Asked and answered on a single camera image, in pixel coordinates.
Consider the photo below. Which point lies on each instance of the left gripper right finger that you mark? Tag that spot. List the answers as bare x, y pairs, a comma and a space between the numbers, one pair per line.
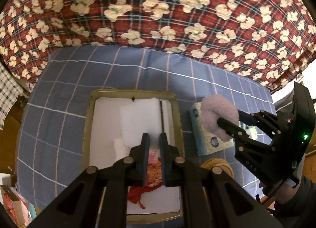
170, 169

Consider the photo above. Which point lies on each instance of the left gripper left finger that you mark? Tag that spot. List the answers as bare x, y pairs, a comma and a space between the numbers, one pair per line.
140, 155

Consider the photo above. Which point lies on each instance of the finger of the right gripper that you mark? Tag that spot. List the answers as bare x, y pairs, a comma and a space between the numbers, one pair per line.
251, 119
233, 130

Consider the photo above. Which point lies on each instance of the red embroidered pouch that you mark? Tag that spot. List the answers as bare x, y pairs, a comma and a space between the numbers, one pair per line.
153, 182

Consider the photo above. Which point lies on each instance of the fluffy pink puff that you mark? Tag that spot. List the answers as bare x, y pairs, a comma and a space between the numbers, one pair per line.
215, 107

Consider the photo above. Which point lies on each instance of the white foam sponge block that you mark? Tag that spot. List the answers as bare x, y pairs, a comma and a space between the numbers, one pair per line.
140, 117

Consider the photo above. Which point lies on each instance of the pink white towel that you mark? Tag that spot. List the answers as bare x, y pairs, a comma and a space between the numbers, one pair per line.
153, 157

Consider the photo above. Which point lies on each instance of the operator right hand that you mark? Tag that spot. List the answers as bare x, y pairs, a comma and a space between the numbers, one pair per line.
285, 193

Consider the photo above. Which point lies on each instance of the yellow dotted tissue box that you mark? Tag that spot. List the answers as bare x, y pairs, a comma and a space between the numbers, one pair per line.
206, 142

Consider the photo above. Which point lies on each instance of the gold metal tray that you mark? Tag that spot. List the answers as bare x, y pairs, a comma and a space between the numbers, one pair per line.
102, 127

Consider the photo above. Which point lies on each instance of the blue checked tablecloth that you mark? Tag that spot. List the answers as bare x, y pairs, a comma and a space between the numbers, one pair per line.
49, 153

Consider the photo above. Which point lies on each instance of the red plaid bear blanket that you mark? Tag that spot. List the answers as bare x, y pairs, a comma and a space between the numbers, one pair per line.
270, 41

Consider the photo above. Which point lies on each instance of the cardboard box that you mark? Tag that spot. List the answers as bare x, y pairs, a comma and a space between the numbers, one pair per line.
20, 210

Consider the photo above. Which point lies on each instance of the green white checked cloth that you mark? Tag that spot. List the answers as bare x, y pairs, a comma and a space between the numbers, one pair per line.
9, 92

